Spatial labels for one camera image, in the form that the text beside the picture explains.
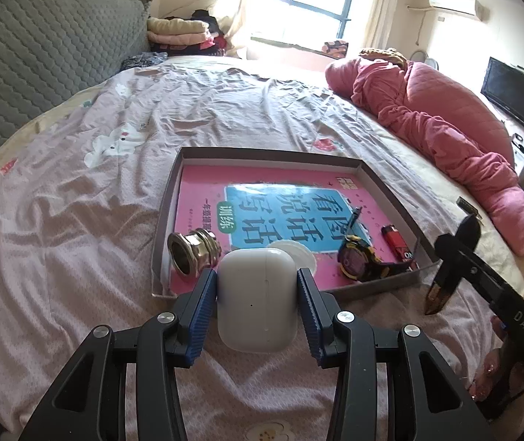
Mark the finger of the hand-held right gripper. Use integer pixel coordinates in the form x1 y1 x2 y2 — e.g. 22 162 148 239
425 216 524 331

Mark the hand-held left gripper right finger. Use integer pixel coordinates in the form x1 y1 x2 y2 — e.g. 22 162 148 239
294 268 497 441

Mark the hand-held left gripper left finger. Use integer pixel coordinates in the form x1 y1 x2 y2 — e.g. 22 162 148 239
18 269 219 441

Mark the white earbuds case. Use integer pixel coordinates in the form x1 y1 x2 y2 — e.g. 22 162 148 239
216 247 299 354

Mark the white round plastic lid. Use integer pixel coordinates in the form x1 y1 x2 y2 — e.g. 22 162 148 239
271 239 318 282

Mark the black digital wrist watch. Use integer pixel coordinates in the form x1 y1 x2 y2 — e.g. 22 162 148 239
338 207 414 284

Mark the shallow brown cardboard box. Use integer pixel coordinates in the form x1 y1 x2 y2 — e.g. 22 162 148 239
150 147 442 301

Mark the person's right hand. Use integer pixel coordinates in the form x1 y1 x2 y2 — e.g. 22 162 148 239
470 315 511 400

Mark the brass pipe fitting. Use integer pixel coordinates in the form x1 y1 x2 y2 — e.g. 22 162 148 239
167 231 222 279

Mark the small dark rectangular object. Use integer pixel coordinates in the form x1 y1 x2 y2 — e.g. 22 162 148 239
457 197 480 219

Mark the red lighter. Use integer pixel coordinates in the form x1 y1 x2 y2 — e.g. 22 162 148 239
381 225 417 262

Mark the pink exercise book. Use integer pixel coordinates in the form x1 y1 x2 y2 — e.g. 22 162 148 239
167 165 421 292

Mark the pink rabbit print bed sheet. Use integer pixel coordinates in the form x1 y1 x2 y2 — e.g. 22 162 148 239
0 55 515 441

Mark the pink quilt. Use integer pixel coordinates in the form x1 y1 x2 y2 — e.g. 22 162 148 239
325 53 524 256

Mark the black flat television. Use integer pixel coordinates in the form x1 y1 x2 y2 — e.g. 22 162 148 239
481 57 524 133

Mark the standing fan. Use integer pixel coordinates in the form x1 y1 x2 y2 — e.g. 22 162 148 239
411 50 440 72

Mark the dark patterned cloth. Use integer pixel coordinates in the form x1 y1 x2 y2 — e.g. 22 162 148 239
121 52 169 72

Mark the yellow knitted cloth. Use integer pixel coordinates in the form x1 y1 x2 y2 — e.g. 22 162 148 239
360 47 408 68

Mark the patterned dark bag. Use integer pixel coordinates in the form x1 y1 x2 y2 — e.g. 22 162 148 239
323 40 351 57

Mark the pile of folded clothes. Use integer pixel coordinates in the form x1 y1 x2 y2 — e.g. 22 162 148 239
146 9 231 58

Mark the white air conditioner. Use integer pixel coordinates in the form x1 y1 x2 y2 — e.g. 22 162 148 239
428 0 486 22

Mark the grey quilted headboard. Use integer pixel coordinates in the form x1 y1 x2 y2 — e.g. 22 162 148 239
0 0 152 182

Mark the cream curtain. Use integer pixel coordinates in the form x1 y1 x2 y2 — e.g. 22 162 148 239
362 0 406 50
216 0 265 60

